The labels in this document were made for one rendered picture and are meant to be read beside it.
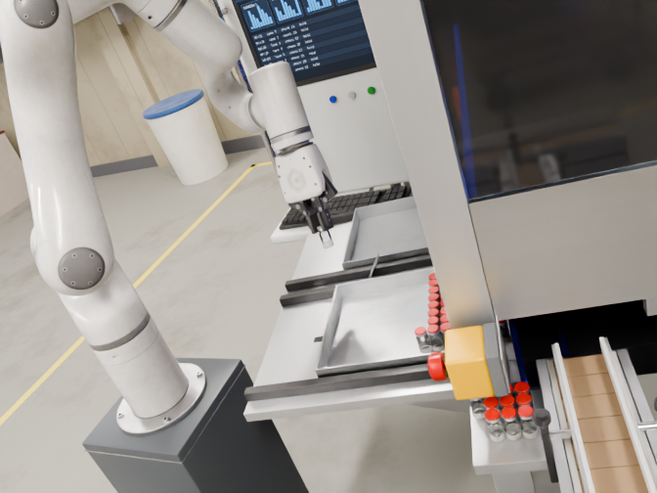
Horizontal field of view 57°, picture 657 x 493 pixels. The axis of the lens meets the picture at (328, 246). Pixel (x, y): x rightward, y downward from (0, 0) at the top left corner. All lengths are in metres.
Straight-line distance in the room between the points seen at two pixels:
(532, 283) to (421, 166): 0.23
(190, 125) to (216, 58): 3.96
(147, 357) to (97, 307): 0.13
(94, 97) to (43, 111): 5.29
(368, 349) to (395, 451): 1.05
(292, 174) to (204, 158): 3.98
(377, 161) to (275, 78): 0.77
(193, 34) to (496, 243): 0.61
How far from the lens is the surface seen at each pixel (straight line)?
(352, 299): 1.27
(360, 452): 2.19
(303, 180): 1.18
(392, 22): 0.72
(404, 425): 2.21
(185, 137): 5.08
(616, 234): 0.84
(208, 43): 1.11
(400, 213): 1.54
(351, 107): 1.82
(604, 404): 0.89
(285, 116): 1.17
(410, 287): 1.25
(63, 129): 1.05
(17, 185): 7.22
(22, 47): 0.99
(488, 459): 0.91
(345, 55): 1.77
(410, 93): 0.74
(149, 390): 1.21
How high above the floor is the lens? 1.58
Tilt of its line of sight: 28 degrees down
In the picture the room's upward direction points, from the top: 21 degrees counter-clockwise
